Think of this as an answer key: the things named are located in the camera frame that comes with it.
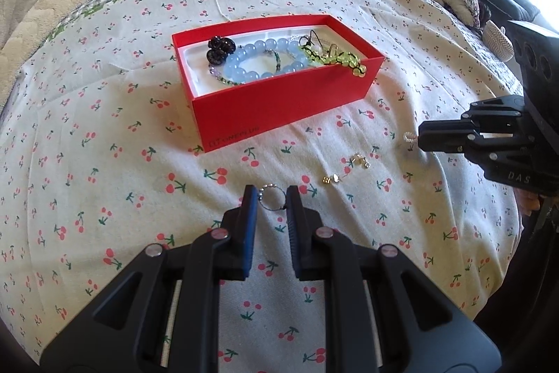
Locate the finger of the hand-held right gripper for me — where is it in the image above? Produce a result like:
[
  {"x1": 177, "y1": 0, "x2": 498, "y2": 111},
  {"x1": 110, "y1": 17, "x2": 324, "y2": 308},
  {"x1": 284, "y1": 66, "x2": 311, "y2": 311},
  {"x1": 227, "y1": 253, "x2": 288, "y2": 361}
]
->
[
  {"x1": 418, "y1": 132, "x2": 532, "y2": 165},
  {"x1": 418, "y1": 94, "x2": 531, "y2": 138}
]

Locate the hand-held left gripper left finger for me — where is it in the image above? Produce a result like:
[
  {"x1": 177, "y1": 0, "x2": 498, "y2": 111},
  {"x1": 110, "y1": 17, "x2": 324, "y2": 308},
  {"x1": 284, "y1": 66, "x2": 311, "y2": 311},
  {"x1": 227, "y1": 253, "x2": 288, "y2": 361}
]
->
[{"x1": 39, "y1": 184, "x2": 258, "y2": 373}]

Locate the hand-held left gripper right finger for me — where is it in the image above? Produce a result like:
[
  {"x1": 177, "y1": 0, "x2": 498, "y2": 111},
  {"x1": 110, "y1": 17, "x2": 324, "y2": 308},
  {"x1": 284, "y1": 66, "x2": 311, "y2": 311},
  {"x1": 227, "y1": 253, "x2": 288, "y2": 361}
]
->
[{"x1": 286, "y1": 185, "x2": 509, "y2": 373}]

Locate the thin silver ring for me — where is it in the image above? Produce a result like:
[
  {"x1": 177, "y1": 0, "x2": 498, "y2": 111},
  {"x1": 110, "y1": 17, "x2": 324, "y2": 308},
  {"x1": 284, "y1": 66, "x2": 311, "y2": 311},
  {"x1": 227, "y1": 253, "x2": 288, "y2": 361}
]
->
[{"x1": 259, "y1": 185, "x2": 289, "y2": 211}]

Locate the red cardboard box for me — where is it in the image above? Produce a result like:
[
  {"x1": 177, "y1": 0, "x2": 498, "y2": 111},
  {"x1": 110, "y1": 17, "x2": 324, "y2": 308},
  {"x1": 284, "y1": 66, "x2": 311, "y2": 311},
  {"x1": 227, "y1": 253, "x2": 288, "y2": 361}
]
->
[{"x1": 171, "y1": 13, "x2": 385, "y2": 155}]

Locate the green bead bracelet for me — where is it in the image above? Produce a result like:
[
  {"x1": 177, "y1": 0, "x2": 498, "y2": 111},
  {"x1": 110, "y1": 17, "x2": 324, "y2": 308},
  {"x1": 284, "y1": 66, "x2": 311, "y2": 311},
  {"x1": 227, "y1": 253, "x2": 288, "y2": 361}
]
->
[{"x1": 297, "y1": 30, "x2": 368, "y2": 77}]

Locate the blue bead bracelet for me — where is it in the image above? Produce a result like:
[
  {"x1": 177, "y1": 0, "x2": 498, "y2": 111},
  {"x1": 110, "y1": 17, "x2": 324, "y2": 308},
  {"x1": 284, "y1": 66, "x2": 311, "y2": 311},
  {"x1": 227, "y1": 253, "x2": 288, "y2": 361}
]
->
[{"x1": 223, "y1": 38, "x2": 312, "y2": 84}]

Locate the small multicolour bead bracelet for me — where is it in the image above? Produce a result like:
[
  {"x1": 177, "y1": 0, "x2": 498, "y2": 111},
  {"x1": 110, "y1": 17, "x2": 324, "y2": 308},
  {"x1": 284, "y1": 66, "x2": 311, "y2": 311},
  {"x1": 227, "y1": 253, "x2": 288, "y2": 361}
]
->
[{"x1": 209, "y1": 47, "x2": 284, "y2": 87}]

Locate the large rhinestone hoop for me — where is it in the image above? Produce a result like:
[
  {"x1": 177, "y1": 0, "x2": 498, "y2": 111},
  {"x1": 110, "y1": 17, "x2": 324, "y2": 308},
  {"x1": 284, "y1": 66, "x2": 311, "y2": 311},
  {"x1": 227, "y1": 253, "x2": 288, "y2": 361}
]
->
[{"x1": 286, "y1": 32, "x2": 333, "y2": 50}]

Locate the black hair claw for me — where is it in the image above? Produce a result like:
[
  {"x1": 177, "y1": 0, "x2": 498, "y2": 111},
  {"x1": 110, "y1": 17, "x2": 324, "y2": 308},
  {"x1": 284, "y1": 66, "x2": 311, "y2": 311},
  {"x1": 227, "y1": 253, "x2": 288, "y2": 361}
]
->
[{"x1": 205, "y1": 36, "x2": 237, "y2": 65}]

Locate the white woven basket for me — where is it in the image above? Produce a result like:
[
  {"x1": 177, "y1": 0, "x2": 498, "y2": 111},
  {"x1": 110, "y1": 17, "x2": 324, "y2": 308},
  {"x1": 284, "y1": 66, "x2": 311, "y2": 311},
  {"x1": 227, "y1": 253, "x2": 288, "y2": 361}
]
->
[{"x1": 482, "y1": 20, "x2": 515, "y2": 60}]

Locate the dark sofa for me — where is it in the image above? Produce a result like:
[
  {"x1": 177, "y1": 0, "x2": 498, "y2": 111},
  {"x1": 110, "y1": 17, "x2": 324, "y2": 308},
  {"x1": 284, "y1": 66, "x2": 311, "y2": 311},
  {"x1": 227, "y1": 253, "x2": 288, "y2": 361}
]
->
[{"x1": 474, "y1": 0, "x2": 546, "y2": 24}]

